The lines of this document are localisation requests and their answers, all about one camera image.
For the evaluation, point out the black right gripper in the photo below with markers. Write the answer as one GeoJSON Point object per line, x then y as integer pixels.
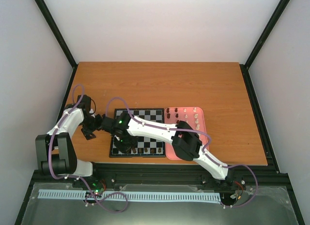
{"type": "Point", "coordinates": [127, 149]}

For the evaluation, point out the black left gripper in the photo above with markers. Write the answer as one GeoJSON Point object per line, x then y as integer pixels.
{"type": "Point", "coordinates": [87, 132]}

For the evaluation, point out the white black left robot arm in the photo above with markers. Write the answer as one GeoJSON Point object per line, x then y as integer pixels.
{"type": "Point", "coordinates": [55, 152]}

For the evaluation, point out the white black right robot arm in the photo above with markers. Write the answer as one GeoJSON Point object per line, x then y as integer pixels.
{"type": "Point", "coordinates": [186, 143]}

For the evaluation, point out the black aluminium frame rail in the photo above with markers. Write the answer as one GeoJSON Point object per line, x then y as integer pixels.
{"type": "Point", "coordinates": [116, 175]}

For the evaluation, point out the light blue cable duct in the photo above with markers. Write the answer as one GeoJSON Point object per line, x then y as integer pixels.
{"type": "Point", "coordinates": [131, 196]}

